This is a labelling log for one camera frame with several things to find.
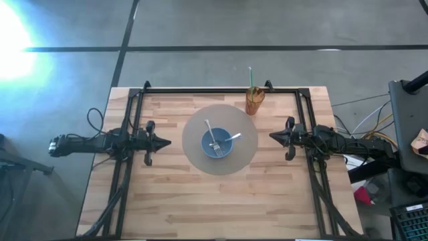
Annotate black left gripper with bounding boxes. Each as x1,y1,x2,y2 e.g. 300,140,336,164
138,120,172,166

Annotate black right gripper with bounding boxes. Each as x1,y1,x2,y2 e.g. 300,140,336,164
269,116,305,161

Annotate silver metal spoon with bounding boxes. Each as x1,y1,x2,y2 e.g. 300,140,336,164
209,133,243,149

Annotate blue bowl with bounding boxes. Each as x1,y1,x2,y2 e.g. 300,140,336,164
201,127,234,159

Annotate silver metal fork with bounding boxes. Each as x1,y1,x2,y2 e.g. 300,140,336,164
204,118,224,158

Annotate green drinking straw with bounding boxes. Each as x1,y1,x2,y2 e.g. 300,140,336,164
247,66,254,102

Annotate round grey placemat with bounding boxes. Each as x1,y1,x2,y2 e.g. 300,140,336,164
182,103,259,176

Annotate red object on floor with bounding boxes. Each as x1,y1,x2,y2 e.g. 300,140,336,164
353,186,374,206

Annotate black side cart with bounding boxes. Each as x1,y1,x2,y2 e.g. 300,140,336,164
388,70,428,175

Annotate crumpled brown paper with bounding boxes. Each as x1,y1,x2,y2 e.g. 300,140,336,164
410,129,428,160

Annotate black floor stand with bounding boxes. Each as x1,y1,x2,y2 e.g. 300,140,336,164
0,133,54,241

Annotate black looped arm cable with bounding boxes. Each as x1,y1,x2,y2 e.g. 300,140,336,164
86,107,106,135

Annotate black metal table frame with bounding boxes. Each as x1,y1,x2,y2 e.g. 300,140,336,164
76,80,362,240

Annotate white cable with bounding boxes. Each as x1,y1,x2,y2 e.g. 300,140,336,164
350,100,391,135

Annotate yellow cable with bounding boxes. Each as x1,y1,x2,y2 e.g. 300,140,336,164
362,113,399,149

